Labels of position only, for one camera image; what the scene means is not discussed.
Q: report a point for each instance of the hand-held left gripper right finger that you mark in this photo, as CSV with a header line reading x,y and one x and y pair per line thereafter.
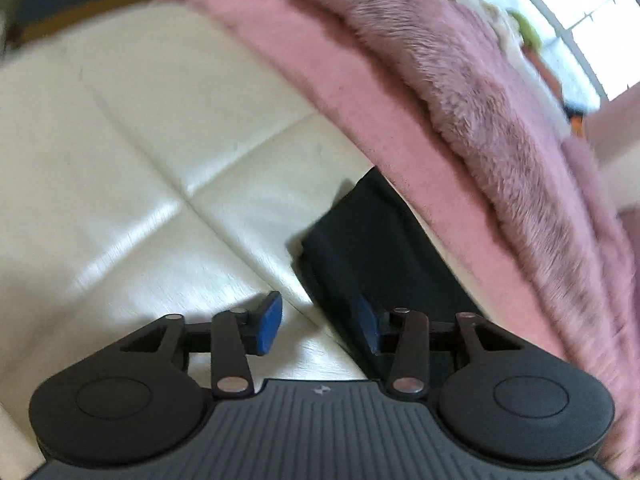
x,y
367,322

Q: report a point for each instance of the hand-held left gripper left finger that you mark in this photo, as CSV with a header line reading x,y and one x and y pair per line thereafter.
x,y
267,322

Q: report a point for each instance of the black pants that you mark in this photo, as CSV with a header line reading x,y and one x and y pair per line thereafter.
x,y
380,260

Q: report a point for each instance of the cream leather sofa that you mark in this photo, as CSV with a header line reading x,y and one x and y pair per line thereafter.
x,y
150,160

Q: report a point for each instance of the pink smooth blanket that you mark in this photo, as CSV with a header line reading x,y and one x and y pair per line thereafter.
x,y
360,100

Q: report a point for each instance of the mauve furry blanket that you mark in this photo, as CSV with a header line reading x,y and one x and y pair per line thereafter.
x,y
490,125

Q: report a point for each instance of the green plush item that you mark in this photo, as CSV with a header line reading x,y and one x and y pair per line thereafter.
x,y
527,30

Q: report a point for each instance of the bright window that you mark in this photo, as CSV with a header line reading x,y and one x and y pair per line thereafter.
x,y
590,15

